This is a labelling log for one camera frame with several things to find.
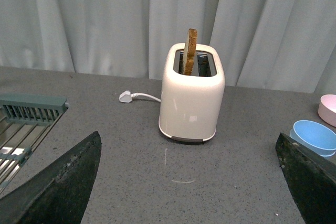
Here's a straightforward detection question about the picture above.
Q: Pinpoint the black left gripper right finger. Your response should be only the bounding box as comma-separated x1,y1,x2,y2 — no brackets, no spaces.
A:
275,133,335,223

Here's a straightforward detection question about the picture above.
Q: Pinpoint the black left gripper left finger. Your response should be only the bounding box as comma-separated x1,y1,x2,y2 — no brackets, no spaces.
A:
1,132,102,223

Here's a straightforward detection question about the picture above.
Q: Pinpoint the blue plastic cup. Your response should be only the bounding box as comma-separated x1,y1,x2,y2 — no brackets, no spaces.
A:
290,129,335,158
293,120,335,150

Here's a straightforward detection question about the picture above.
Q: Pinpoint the pink bowl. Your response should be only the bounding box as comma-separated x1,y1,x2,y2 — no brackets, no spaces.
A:
318,94,336,127

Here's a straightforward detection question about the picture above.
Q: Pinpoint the green dish rack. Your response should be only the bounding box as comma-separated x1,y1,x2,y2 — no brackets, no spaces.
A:
1,93,69,191

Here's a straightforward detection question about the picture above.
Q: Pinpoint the white power plug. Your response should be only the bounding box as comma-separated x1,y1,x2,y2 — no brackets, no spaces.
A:
119,90,133,103

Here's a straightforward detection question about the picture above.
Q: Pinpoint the white two-slot toaster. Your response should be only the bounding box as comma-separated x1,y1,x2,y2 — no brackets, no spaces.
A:
159,43,225,142

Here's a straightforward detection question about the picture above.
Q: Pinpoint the grey curtain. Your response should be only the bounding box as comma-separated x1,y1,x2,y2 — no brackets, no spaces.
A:
1,0,335,93

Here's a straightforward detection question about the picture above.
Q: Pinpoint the slice of toasted bread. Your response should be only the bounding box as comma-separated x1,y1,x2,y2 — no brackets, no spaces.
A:
183,28,197,76

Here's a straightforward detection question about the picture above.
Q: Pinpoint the white toaster cord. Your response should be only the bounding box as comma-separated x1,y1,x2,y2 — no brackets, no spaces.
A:
130,92,161,103

